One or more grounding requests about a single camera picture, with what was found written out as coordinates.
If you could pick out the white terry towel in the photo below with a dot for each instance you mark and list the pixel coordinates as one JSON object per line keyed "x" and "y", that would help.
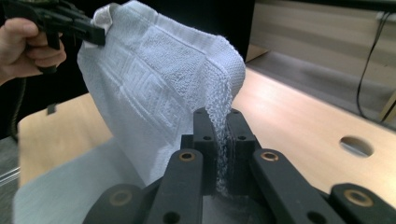
{"x": 186, "y": 21}

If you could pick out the light blue towel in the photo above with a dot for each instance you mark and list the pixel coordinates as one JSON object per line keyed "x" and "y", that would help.
{"x": 149, "y": 77}

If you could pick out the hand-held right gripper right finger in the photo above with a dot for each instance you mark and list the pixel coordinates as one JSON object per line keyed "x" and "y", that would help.
{"x": 241, "y": 146}

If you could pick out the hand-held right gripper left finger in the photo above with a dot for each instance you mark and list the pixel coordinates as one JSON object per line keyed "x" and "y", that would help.
{"x": 205, "y": 140}

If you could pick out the metal floor rail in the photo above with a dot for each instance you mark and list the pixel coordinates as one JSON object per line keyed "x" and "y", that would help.
{"x": 9, "y": 177}

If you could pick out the white wall outlet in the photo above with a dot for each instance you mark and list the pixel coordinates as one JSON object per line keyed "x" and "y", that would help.
{"x": 387, "y": 16}

